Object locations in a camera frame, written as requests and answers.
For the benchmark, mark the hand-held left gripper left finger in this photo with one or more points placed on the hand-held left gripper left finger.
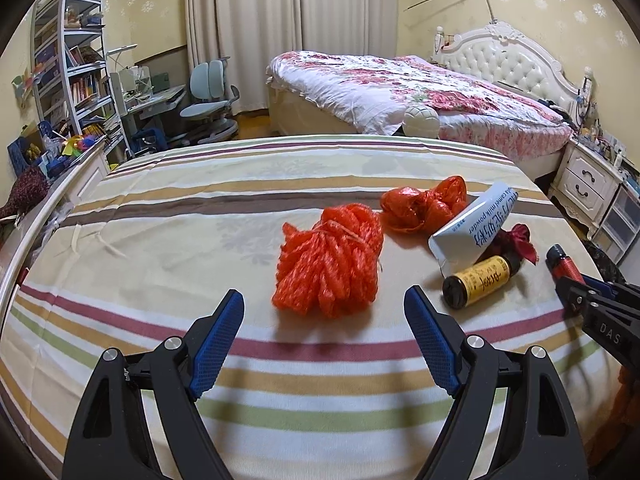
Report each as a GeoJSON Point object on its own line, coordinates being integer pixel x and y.
{"type": "Point", "coordinates": [217, 345]}

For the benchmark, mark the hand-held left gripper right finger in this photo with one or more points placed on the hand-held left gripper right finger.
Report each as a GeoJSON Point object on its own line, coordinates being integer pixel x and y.
{"type": "Point", "coordinates": [432, 345]}

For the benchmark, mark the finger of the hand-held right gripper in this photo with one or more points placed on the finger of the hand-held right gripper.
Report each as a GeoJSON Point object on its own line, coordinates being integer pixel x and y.
{"type": "Point", "coordinates": [620, 291]}
{"type": "Point", "coordinates": [580, 297]}

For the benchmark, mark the dark bottle red label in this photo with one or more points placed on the dark bottle red label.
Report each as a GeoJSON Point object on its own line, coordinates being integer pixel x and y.
{"type": "Point", "coordinates": [562, 260]}

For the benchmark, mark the brown bottle yellow label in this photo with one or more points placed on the brown bottle yellow label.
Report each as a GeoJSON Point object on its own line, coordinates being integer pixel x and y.
{"type": "Point", "coordinates": [480, 280]}

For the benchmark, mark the dark red ribbon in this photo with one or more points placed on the dark red ribbon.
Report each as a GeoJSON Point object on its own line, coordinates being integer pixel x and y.
{"type": "Point", "coordinates": [520, 240]}

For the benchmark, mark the white milk powder packet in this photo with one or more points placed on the white milk powder packet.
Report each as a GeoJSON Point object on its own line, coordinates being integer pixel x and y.
{"type": "Point", "coordinates": [475, 232]}

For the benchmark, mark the red plastic net bundle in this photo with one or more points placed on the red plastic net bundle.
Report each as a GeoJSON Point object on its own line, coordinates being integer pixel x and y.
{"type": "Point", "coordinates": [325, 260]}

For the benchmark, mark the orange plastic bag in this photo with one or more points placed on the orange plastic bag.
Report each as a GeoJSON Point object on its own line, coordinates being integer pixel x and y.
{"type": "Point", "coordinates": [415, 205]}

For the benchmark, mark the plastic drawer unit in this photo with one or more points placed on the plastic drawer unit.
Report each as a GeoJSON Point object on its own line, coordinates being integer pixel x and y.
{"type": "Point", "coordinates": [622, 220]}

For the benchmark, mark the person's orange clothing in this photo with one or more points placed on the person's orange clothing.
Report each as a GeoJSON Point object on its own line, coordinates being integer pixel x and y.
{"type": "Point", "coordinates": [630, 410]}

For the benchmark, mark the white nightstand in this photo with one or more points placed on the white nightstand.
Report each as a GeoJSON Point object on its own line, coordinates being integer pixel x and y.
{"type": "Point", "coordinates": [585, 180]}

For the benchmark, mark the striped bedsheet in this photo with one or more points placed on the striped bedsheet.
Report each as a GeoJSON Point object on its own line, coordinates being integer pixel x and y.
{"type": "Point", "coordinates": [200, 220]}

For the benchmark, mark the nightstand clutter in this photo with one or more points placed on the nightstand clutter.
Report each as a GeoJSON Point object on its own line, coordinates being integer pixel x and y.
{"type": "Point", "coordinates": [600, 142]}

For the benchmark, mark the blue stool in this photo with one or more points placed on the blue stool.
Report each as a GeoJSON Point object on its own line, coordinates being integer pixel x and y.
{"type": "Point", "coordinates": [150, 137]}

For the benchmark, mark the burgundy fuzzy item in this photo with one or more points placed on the burgundy fuzzy item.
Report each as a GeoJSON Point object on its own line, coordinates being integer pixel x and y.
{"type": "Point", "coordinates": [27, 190]}

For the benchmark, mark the pile of colourful toys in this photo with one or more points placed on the pile of colourful toys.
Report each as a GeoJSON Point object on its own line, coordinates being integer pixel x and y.
{"type": "Point", "coordinates": [75, 145]}

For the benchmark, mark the white bed tufted headboard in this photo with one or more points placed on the white bed tufted headboard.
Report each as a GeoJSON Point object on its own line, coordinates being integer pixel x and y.
{"type": "Point", "coordinates": [510, 60]}

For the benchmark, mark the study desk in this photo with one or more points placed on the study desk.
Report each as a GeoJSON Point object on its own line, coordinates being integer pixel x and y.
{"type": "Point", "coordinates": [160, 97]}

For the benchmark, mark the floral quilt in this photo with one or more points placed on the floral quilt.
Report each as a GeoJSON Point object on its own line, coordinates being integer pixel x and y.
{"type": "Point", "coordinates": [400, 85]}

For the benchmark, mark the blue-grey desk chair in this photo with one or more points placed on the blue-grey desk chair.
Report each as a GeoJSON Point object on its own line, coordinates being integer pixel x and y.
{"type": "Point", "coordinates": [205, 77]}

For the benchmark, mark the blue plastic crate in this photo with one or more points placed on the blue plastic crate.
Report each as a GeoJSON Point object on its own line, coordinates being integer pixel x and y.
{"type": "Point", "coordinates": [22, 157]}

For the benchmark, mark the white bookshelf with books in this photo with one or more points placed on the white bookshelf with books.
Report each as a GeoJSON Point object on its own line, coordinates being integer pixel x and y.
{"type": "Point", "coordinates": [85, 90]}

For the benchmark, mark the beige curtain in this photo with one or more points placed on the beige curtain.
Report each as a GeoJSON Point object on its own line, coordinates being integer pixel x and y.
{"type": "Point", "coordinates": [240, 35]}
{"type": "Point", "coordinates": [350, 5]}

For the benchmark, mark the colourful pinwheel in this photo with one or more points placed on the colourful pinwheel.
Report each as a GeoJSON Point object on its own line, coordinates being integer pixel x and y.
{"type": "Point", "coordinates": [27, 90]}

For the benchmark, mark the white wooden bed rail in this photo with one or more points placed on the white wooden bed rail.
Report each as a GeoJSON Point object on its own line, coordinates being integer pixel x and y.
{"type": "Point", "coordinates": [75, 180]}

